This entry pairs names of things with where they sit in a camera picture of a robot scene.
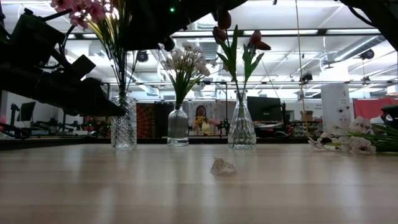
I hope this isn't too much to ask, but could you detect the large black monitor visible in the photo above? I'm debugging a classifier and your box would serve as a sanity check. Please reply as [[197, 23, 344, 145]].
[[246, 96, 283, 123]]

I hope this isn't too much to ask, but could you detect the slim silver ceiling duct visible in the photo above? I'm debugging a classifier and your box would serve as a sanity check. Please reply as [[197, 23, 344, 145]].
[[334, 34, 389, 62]]

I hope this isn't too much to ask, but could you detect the white pillar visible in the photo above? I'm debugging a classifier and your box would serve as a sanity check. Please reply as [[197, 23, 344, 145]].
[[320, 83, 351, 131]]

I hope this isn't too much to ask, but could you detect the orange partition wall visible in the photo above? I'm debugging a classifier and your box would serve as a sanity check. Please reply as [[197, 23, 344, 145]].
[[353, 98, 398, 119]]

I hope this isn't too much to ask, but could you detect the black panel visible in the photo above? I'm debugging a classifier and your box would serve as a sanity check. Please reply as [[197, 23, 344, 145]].
[[154, 102, 174, 138]]

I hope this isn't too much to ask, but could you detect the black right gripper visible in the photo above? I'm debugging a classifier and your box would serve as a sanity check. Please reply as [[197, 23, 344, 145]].
[[124, 0, 218, 52]]

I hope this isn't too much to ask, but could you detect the diamond-cut cylindrical glass vase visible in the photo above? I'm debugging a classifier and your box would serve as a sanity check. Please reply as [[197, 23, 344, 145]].
[[110, 95, 137, 151]]

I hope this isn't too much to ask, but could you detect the white artificial flower bunch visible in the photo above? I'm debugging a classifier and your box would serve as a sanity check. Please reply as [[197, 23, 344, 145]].
[[178, 42, 218, 108], [307, 116, 398, 156], [157, 43, 189, 108]]

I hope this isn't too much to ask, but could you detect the ribbed glass bottle vase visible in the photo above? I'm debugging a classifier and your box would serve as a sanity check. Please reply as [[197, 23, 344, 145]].
[[167, 104, 190, 147]]

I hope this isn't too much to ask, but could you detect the thin hanging cord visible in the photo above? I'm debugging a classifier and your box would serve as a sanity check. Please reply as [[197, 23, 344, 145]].
[[294, 0, 308, 134]]

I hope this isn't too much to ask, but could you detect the conical glass vase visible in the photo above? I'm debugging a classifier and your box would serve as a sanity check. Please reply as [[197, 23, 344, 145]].
[[228, 90, 257, 149]]

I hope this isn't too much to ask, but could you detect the small fallen white petal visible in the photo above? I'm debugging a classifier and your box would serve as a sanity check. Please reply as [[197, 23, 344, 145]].
[[209, 157, 238, 176]]

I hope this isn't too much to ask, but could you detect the large silver ceiling duct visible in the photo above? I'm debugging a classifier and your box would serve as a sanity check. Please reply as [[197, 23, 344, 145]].
[[189, 21, 233, 65]]

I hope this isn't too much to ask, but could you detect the orange patterned panel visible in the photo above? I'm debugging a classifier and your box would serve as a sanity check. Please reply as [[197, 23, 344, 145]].
[[136, 103, 155, 138]]

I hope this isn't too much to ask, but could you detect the small black monitor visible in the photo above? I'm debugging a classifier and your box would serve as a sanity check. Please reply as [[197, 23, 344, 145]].
[[17, 101, 37, 122]]

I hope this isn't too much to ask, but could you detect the black chair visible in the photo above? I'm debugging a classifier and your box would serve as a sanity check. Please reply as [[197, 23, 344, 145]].
[[381, 105, 398, 130]]

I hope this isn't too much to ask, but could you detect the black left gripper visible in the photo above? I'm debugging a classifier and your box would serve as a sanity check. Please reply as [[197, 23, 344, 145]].
[[0, 67, 126, 118]]

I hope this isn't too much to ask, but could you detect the person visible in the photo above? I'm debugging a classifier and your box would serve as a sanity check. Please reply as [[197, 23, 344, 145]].
[[191, 105, 221, 136], [369, 114, 389, 125]]

